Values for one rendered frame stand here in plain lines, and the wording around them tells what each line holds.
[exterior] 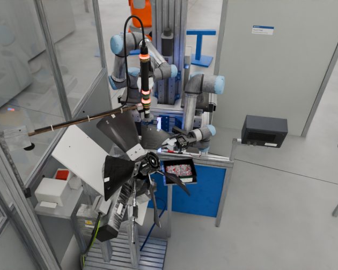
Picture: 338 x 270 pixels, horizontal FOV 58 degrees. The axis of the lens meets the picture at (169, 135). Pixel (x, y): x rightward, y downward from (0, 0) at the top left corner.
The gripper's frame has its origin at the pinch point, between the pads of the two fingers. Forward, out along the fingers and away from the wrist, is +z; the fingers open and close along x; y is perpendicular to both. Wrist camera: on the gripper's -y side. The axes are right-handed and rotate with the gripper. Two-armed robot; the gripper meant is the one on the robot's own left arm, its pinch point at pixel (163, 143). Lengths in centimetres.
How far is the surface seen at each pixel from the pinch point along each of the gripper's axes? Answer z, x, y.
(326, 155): -217, 119, 2
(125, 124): 21.1, -19.1, -7.6
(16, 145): 75, -35, 1
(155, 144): 5.0, -1.0, -1.0
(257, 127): -57, -7, 18
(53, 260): 83, 64, 11
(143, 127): 4.8, 1.0, -18.8
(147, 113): 12.2, -32.0, 2.1
